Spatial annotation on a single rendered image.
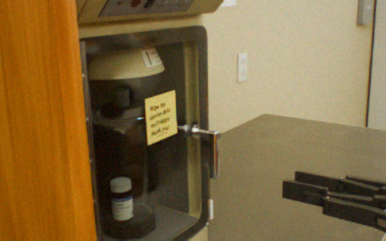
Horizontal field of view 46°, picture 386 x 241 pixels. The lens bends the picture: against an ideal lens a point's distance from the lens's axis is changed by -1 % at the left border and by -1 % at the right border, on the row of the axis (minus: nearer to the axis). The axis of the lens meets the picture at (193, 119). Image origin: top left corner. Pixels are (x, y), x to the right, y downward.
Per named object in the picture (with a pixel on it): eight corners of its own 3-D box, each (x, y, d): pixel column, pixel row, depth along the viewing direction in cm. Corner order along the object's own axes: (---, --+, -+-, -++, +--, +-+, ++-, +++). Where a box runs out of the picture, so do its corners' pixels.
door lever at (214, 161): (199, 171, 87) (191, 175, 85) (198, 123, 84) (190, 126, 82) (223, 177, 83) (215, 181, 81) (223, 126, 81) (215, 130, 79)
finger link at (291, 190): (326, 206, 69) (325, 207, 68) (284, 196, 73) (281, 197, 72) (327, 187, 68) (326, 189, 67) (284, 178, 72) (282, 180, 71)
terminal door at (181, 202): (94, 303, 69) (69, 39, 59) (207, 223, 93) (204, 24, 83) (98, 305, 69) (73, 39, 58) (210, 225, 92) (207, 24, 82)
